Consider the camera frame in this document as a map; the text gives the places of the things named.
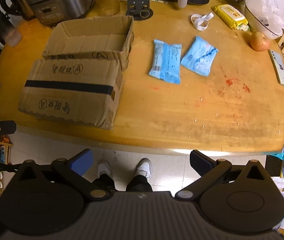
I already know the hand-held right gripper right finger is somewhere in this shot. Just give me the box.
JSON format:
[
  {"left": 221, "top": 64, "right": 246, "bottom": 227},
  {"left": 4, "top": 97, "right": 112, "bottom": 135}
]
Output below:
[{"left": 175, "top": 149, "right": 272, "bottom": 200}]

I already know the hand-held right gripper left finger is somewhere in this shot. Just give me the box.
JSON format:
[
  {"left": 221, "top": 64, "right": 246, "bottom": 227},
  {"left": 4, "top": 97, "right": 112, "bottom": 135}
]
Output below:
[{"left": 12, "top": 149, "right": 110, "bottom": 202}]

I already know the cardboard box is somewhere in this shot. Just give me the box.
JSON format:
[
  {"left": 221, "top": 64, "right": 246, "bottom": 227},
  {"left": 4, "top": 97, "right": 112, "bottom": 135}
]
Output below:
[{"left": 18, "top": 15, "right": 135, "bottom": 130}]

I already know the blue tissue packet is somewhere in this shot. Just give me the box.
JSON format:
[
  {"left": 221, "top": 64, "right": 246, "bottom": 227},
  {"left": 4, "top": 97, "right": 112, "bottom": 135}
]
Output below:
[
  {"left": 180, "top": 36, "right": 219, "bottom": 76},
  {"left": 149, "top": 39, "right": 182, "bottom": 85}
]

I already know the wooden desktop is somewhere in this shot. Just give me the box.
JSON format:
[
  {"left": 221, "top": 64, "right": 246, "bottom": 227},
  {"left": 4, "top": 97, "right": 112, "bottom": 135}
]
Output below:
[{"left": 0, "top": 0, "right": 284, "bottom": 157}]

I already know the white shoe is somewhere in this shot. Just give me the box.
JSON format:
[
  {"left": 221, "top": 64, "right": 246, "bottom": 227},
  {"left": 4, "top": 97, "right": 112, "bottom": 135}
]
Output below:
[
  {"left": 97, "top": 161, "right": 112, "bottom": 180},
  {"left": 136, "top": 158, "right": 153, "bottom": 180}
]

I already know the person's left leg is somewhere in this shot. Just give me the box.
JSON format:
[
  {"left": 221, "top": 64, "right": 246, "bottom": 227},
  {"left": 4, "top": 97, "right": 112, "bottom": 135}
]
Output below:
[{"left": 92, "top": 174, "right": 116, "bottom": 193}]

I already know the person's leg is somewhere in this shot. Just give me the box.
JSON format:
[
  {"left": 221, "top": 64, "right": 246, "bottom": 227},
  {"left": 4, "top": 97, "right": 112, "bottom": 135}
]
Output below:
[
  {"left": 92, "top": 174, "right": 116, "bottom": 193},
  {"left": 126, "top": 175, "right": 154, "bottom": 193}
]

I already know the person's right leg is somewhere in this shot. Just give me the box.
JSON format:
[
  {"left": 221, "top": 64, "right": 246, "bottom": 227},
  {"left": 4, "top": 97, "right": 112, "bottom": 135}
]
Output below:
[{"left": 126, "top": 175, "right": 154, "bottom": 193}]

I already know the dark water bottle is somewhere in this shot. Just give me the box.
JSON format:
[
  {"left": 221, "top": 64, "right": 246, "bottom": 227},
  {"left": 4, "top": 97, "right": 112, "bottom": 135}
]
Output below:
[{"left": 0, "top": 7, "right": 22, "bottom": 47}]

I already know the smartphone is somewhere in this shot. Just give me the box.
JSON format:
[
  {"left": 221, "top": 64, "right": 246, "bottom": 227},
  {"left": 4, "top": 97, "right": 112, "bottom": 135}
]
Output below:
[{"left": 269, "top": 49, "right": 284, "bottom": 87}]

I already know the black kettle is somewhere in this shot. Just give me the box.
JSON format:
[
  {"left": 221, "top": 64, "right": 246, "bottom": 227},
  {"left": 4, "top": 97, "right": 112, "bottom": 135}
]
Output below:
[{"left": 0, "top": 0, "right": 36, "bottom": 22}]

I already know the apple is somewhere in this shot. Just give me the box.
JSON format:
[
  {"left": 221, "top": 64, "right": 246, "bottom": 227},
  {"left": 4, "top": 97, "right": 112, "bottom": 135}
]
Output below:
[{"left": 250, "top": 31, "right": 270, "bottom": 52}]

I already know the silver rice cooker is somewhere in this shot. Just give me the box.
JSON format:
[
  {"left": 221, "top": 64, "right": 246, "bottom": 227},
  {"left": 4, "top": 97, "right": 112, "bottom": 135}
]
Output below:
[{"left": 22, "top": 0, "right": 95, "bottom": 25}]

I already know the white elastic band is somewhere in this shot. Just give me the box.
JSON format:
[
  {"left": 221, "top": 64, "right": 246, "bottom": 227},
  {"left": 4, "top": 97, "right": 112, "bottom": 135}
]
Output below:
[{"left": 191, "top": 12, "right": 215, "bottom": 31}]

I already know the white bowl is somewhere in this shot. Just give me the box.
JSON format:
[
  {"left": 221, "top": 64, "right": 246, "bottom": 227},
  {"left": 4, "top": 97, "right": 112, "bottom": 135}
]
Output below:
[{"left": 244, "top": 4, "right": 284, "bottom": 40}]

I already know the yellow wet wipes pack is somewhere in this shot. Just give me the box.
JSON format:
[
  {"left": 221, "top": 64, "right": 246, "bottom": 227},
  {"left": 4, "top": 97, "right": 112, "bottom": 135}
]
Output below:
[{"left": 212, "top": 4, "right": 249, "bottom": 32}]

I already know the clear plastic bag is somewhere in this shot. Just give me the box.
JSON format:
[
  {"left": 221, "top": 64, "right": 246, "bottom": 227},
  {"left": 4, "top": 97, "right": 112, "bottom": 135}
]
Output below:
[{"left": 242, "top": 0, "right": 284, "bottom": 30}]

